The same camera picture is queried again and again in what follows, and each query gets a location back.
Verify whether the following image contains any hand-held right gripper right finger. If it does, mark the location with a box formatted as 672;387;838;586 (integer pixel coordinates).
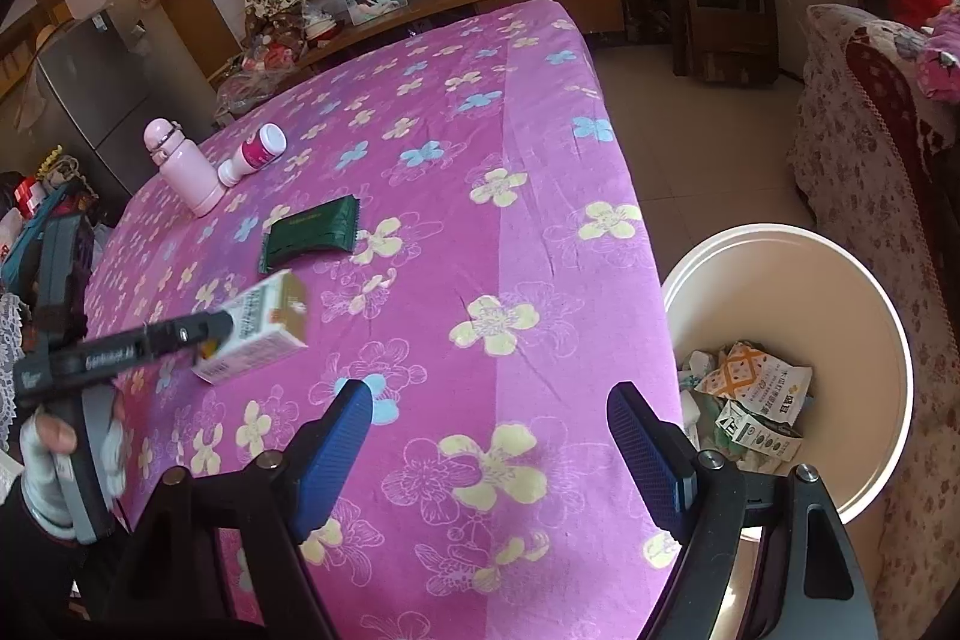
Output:
606;381;880;640

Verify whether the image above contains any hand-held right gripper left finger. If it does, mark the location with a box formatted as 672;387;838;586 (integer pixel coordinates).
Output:
112;377;374;640

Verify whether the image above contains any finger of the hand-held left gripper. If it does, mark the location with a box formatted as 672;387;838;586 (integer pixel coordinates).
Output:
148;312;232;356

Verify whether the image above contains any white and gold medicine box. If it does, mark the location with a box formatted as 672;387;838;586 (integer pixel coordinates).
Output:
191;269;310;384

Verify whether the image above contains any white tissue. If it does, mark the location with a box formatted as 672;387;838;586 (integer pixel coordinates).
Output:
679;347;721;447

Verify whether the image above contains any green white carton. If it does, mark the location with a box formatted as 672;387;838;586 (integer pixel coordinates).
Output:
712;398;803;472

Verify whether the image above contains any orange white packet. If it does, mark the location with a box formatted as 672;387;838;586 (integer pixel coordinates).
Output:
697;340;773;401

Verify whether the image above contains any white printed wrapper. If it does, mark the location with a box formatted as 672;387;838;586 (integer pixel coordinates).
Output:
746;362;815;427

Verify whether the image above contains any white plastic bucket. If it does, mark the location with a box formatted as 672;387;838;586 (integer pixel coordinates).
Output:
660;224;916;543

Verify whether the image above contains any person's left forearm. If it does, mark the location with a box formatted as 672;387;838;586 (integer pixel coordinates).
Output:
0;475;113;640

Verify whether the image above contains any person's left hand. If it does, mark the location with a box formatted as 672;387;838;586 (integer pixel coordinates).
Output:
19;394;128;530

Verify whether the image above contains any white lace cloth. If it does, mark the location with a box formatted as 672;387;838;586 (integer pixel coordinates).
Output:
0;291;31;450

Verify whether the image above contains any dark green packet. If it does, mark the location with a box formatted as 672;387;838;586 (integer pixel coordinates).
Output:
259;197;362;277

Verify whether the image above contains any pink thermos bottle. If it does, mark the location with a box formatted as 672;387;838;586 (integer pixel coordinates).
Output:
144;117;226;219

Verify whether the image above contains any pink white pill bottle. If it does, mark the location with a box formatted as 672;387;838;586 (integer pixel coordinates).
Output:
217;122;288;187

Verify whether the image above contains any grey refrigerator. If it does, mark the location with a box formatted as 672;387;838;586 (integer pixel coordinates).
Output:
34;6;155;206

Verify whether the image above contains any clear plastic bag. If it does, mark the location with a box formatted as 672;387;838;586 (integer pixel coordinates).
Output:
214;47;301;120

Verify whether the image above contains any purple floral blanket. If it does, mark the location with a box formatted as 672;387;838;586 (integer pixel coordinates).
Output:
82;0;683;640

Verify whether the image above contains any floral covered sofa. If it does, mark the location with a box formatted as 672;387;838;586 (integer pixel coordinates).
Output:
787;2;960;611

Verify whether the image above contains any pink printed blanket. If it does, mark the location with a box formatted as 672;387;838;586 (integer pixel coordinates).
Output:
915;6;960;101

